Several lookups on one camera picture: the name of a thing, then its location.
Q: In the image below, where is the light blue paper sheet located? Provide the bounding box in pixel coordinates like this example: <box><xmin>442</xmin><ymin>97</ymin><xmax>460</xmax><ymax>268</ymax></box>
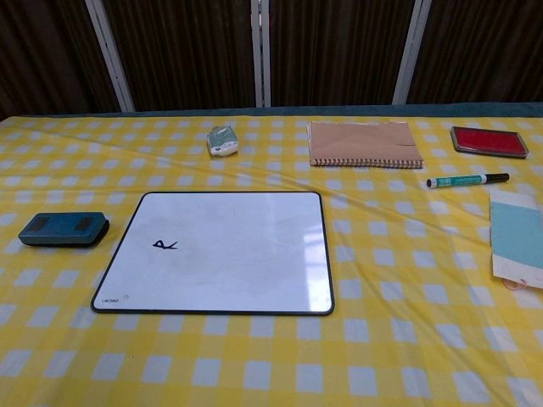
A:
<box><xmin>489</xmin><ymin>188</ymin><xmax>543</xmax><ymax>291</ymax></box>

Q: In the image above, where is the white folding screen frame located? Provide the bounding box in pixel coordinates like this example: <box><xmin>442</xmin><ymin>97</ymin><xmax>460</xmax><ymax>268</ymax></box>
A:
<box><xmin>84</xmin><ymin>0</ymin><xmax>137</xmax><ymax>114</ymax></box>
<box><xmin>391</xmin><ymin>0</ymin><xmax>433</xmax><ymax>105</ymax></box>
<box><xmin>249</xmin><ymin>0</ymin><xmax>272</xmax><ymax>109</ymax></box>

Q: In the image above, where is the blue whiteboard eraser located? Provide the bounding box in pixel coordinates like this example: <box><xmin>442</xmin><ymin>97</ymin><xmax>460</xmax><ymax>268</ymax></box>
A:
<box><xmin>17</xmin><ymin>211</ymin><xmax>110</xmax><ymax>248</ymax></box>

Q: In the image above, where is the green whiteboard marker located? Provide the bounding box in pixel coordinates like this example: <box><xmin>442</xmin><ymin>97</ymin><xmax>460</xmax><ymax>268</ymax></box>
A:
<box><xmin>426</xmin><ymin>172</ymin><xmax>511</xmax><ymax>190</ymax></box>

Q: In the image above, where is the white dry-erase board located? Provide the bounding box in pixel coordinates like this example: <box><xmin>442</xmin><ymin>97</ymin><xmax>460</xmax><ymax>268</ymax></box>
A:
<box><xmin>90</xmin><ymin>191</ymin><xmax>335</xmax><ymax>317</ymax></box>

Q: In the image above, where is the yellow checkered tablecloth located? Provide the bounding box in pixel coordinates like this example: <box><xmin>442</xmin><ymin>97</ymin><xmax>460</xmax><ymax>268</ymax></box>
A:
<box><xmin>0</xmin><ymin>114</ymin><xmax>543</xmax><ymax>407</ymax></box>

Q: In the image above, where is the red ink stamp pad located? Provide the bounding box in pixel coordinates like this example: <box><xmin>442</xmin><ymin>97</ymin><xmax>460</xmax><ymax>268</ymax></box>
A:
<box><xmin>450</xmin><ymin>125</ymin><xmax>529</xmax><ymax>160</ymax></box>

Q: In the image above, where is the green white correction tape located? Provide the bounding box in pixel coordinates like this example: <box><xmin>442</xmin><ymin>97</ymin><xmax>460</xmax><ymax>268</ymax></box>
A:
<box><xmin>205</xmin><ymin>124</ymin><xmax>240</xmax><ymax>159</ymax></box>

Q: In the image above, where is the dark brown curtain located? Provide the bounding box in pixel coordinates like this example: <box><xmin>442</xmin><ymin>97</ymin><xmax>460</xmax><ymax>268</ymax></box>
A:
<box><xmin>0</xmin><ymin>0</ymin><xmax>543</xmax><ymax>122</ymax></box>

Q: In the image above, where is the brown spiral notebook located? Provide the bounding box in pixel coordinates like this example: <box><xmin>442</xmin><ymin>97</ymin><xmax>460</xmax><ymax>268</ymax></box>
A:
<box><xmin>307</xmin><ymin>120</ymin><xmax>425</xmax><ymax>170</ymax></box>

